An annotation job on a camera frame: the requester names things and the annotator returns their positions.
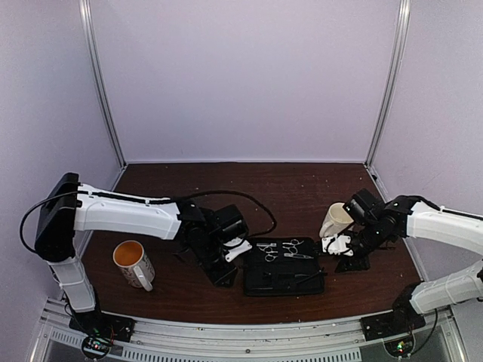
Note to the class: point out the silver plain hair scissors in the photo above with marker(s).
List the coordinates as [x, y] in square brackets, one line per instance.
[270, 251]

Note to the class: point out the aluminium right corner post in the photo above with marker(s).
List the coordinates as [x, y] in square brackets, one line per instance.
[398, 50]

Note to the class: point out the black hair clip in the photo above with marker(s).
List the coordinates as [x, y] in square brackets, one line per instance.
[318, 274]
[297, 256]

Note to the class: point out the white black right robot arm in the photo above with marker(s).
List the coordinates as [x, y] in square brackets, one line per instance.
[413, 216]

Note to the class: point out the round circuit board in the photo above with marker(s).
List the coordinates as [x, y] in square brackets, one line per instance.
[400, 348]
[95, 347]

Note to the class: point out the left round circuit board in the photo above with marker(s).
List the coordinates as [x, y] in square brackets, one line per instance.
[95, 347]

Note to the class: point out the black zip tool case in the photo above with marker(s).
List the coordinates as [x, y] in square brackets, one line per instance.
[278, 278]

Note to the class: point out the aluminium left corner post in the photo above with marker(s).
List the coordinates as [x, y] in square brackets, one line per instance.
[91, 42]

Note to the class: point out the right round circuit board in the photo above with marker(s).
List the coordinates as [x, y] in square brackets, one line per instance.
[400, 348]

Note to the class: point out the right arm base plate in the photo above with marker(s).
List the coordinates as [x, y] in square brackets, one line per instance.
[381, 326]

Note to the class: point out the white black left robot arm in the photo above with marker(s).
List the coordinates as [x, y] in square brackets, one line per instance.
[78, 207]

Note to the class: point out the cream white mug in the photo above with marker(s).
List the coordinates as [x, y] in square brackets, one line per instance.
[335, 221]

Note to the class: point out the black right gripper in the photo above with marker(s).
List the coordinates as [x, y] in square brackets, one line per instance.
[346, 265]

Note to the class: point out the aluminium corner post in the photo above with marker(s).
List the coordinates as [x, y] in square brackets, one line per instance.
[398, 50]
[91, 42]

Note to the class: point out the aluminium front rail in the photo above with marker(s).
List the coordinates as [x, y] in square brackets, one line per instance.
[342, 339]

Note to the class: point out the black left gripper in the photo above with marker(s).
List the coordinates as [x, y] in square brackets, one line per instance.
[218, 278]

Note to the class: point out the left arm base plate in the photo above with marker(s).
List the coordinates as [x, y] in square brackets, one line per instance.
[101, 325]

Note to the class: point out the patterned mug orange inside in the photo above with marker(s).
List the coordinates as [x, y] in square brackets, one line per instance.
[131, 259]

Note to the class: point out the silver thinning scissors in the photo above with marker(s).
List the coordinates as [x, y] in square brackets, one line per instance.
[291, 246]

